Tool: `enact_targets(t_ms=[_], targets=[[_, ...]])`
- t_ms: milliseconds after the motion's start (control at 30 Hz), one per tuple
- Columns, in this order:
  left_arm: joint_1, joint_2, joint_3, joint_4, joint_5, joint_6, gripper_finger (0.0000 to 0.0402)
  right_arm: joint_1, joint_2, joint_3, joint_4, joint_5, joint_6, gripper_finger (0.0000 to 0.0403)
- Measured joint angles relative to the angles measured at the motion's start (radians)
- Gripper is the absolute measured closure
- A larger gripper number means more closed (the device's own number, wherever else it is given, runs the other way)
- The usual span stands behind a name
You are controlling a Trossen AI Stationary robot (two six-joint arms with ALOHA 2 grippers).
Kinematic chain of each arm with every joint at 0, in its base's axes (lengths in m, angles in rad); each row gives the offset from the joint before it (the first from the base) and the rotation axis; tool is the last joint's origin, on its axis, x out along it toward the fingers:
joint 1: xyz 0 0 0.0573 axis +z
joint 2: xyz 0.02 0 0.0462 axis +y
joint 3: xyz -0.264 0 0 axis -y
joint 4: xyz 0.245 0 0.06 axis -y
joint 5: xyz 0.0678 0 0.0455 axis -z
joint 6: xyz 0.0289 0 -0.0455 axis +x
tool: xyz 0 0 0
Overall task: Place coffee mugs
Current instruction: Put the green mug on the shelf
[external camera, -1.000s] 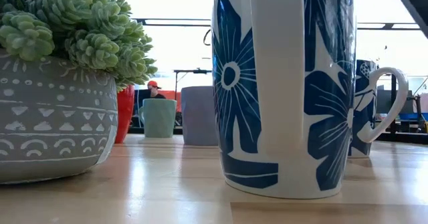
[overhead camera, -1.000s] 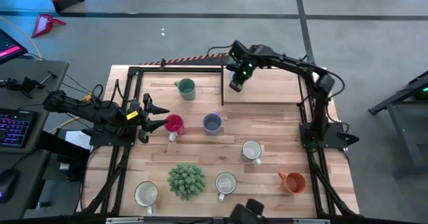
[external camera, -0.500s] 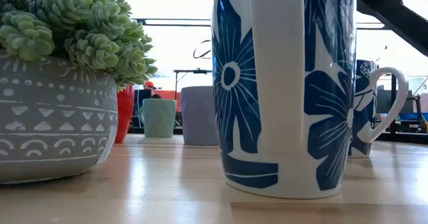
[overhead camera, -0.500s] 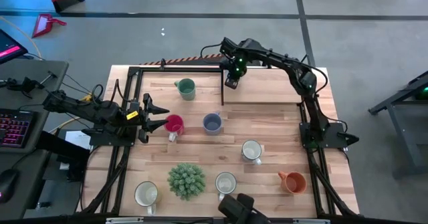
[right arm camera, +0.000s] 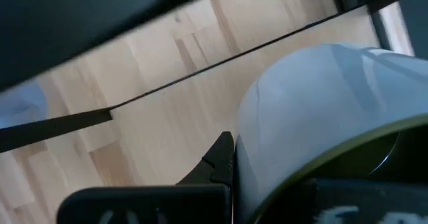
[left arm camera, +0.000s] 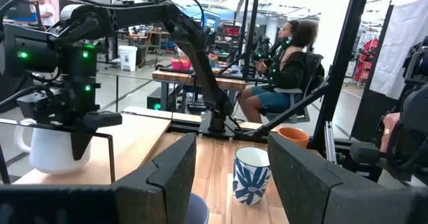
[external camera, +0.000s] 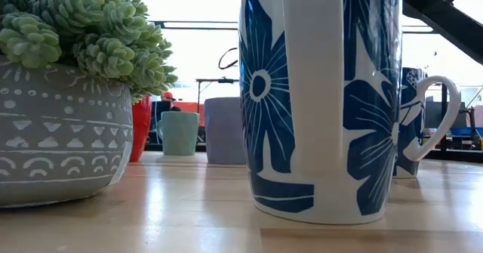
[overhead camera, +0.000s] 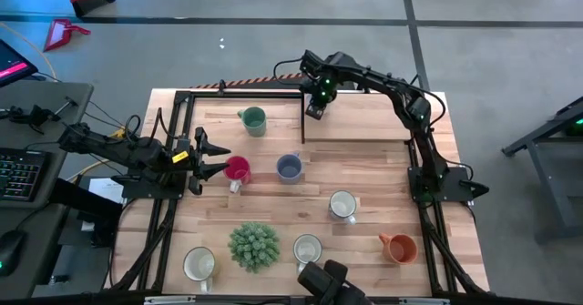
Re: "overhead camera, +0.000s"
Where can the white paper sheet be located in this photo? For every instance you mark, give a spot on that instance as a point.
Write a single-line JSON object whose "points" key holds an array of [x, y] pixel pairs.
{"points": [[107, 189]]}

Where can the red dustpan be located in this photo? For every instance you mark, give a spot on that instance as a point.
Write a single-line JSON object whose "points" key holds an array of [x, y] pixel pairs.
{"points": [[59, 33]]}

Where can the grey desk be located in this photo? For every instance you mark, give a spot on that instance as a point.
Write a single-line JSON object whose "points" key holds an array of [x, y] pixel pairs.
{"points": [[45, 100]]}

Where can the dark monitor pink stripe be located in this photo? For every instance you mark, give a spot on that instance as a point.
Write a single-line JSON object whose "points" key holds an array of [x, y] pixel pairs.
{"points": [[11, 64]]}

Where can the succulent plant in patterned pot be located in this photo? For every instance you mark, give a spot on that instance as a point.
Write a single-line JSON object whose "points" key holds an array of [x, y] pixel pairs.
{"points": [[253, 247]]}

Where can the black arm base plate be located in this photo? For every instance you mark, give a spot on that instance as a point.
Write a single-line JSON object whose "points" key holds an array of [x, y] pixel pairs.
{"points": [[150, 190], [455, 191]]}

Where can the black computer mouse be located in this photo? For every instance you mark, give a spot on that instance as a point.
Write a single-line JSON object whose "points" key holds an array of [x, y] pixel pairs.
{"points": [[10, 250]]}

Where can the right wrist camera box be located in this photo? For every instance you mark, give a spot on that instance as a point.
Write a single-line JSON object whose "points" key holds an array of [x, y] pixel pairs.
{"points": [[315, 111]]}

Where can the silver metal bracket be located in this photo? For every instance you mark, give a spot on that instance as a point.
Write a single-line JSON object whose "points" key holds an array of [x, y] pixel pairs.
{"points": [[423, 301], [168, 300]]}

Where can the wooden shelf riser black frame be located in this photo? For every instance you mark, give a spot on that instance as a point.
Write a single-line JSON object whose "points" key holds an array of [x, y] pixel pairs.
{"points": [[364, 125]]}

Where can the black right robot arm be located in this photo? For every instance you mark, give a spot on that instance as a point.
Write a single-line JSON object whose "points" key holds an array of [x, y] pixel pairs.
{"points": [[410, 100]]}

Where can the grey-blue mug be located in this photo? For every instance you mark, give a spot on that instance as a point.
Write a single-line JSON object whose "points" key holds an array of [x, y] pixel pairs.
{"points": [[289, 168]]}

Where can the teal green mug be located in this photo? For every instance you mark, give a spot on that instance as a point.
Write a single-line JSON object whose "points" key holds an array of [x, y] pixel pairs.
{"points": [[255, 122]]}

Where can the black desk clamp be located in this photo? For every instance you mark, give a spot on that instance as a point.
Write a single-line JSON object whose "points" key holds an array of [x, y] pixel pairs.
{"points": [[32, 114]]}

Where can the orange mug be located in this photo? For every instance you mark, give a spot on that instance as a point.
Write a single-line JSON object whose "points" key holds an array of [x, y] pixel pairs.
{"points": [[401, 249]]}

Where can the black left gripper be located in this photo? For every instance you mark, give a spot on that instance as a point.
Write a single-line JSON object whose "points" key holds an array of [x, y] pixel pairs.
{"points": [[189, 159]]}

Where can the blue floral white mug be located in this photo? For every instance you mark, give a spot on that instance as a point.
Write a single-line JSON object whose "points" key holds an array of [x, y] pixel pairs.
{"points": [[307, 249], [342, 204]]}

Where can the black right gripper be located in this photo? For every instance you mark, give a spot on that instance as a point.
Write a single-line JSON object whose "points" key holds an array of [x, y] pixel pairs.
{"points": [[323, 90]]}

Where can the yellow mug white interior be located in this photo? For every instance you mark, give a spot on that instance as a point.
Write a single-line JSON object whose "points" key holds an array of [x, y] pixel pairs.
{"points": [[199, 264]]}

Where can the small black frame clamp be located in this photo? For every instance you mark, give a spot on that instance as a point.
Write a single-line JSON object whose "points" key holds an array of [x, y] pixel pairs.
{"points": [[221, 86]]}

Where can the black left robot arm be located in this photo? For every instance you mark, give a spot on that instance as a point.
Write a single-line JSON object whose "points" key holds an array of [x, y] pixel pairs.
{"points": [[114, 148]]}

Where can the dark metal stand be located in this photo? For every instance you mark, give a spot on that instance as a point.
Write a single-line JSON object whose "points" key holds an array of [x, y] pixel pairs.
{"points": [[551, 205]]}

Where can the black aluminium table frame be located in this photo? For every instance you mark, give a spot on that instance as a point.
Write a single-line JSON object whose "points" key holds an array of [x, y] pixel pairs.
{"points": [[255, 301]]}

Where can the black backlit keyboard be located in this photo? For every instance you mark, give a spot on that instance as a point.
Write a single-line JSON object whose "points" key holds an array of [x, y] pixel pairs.
{"points": [[20, 175]]}

